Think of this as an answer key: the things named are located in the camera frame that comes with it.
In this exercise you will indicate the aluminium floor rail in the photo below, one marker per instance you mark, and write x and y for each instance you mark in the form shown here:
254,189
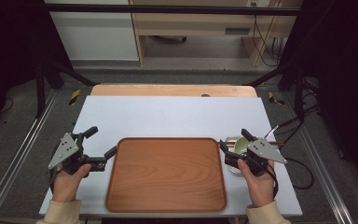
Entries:
318,155
18,155

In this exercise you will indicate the black curtain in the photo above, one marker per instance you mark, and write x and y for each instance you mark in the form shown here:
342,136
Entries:
9,43
345,77

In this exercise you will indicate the light wooden desk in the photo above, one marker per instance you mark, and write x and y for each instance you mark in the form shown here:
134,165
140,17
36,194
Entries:
199,23

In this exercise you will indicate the brown wooden tray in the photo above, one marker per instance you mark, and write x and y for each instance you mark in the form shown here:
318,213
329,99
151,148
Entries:
166,175

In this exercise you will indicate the black frame bar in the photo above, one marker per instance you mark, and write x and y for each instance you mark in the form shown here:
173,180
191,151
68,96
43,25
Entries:
167,9

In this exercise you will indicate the white power outlet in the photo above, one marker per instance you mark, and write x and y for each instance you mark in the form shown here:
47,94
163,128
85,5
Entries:
258,2

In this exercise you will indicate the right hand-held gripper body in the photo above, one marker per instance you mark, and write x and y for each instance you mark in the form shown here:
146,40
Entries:
265,152

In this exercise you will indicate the light wooden table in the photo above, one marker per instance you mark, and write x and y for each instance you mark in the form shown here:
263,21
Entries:
155,90

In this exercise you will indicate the white cabinet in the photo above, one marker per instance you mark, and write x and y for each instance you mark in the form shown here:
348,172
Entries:
96,35

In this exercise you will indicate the black metal stand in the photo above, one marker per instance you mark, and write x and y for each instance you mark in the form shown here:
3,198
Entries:
40,90
299,93

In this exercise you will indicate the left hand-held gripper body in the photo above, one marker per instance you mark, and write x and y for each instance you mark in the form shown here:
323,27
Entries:
65,149

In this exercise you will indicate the person's left hand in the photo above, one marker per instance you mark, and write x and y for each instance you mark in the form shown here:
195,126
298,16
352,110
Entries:
66,186

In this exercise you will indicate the yellow black tape strip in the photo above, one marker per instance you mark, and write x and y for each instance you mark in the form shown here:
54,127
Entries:
74,97
275,99

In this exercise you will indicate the green bowl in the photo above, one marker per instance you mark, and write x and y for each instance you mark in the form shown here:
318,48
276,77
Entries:
240,146

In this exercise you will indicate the metal spoon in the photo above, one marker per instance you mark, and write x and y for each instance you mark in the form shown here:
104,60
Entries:
272,132

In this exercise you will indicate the person's right hand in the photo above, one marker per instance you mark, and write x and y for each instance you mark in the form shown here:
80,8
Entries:
259,189

